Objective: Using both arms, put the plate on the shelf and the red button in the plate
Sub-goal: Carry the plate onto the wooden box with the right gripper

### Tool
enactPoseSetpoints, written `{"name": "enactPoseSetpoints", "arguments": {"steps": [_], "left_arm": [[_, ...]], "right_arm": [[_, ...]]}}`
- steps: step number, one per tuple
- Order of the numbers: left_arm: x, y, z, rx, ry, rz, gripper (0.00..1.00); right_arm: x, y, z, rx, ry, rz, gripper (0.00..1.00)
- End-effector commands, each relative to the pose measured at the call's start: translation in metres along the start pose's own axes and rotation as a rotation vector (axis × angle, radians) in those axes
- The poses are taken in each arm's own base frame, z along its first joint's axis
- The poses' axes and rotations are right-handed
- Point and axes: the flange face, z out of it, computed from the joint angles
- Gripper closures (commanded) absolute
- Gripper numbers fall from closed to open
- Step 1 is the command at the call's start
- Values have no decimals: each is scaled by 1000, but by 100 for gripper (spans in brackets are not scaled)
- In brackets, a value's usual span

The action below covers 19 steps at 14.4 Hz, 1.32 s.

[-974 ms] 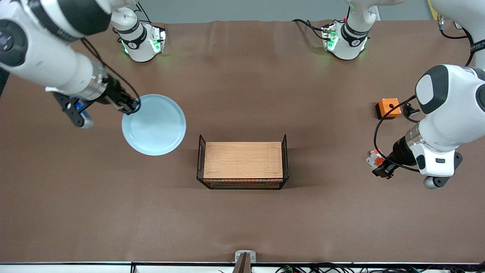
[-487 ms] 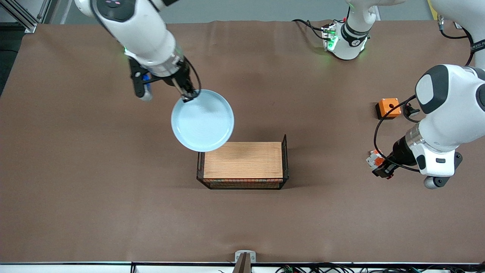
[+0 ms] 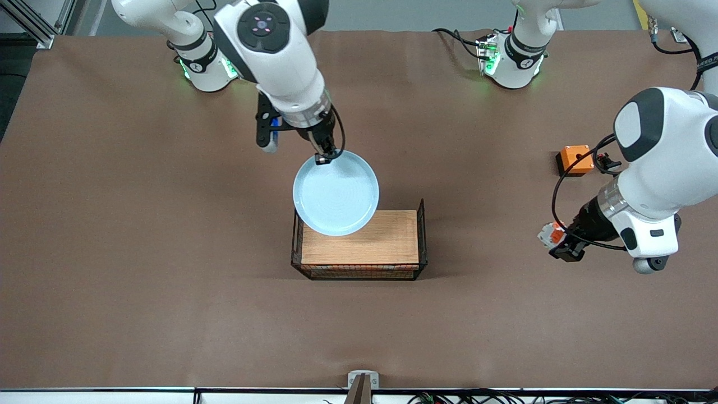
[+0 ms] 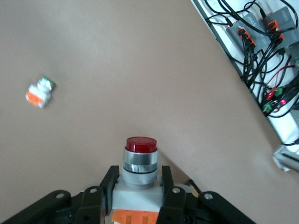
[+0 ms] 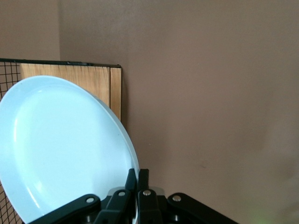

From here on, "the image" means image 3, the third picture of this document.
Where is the light blue round plate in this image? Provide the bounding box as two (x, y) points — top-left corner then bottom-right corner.
(292, 149), (380, 237)

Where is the wooden board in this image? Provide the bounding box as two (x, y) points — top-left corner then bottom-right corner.
(301, 210), (420, 265)

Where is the brown table cover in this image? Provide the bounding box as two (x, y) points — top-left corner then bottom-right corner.
(0, 29), (718, 391)

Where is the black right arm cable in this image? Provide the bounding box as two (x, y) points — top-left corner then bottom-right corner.
(331, 104), (346, 158)

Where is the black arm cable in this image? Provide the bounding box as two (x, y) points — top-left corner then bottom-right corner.
(551, 17), (705, 251)
(331, 104), (346, 158)

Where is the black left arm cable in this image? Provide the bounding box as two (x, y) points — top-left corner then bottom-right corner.
(551, 17), (705, 251)

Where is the orange button enclosure box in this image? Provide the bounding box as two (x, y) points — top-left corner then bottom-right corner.
(555, 145), (595, 178)

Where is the black wire mesh basket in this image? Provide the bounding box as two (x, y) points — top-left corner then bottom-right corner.
(291, 198), (429, 282)

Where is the black base cable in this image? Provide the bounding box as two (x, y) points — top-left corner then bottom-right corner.
(431, 27), (484, 59)

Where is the grey metal bracket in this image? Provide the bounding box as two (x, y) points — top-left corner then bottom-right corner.
(347, 370), (380, 390)

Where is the brown camera post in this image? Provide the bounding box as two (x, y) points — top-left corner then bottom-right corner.
(343, 374), (373, 404)

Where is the white table edge rail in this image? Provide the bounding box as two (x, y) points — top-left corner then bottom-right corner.
(0, 387), (718, 404)

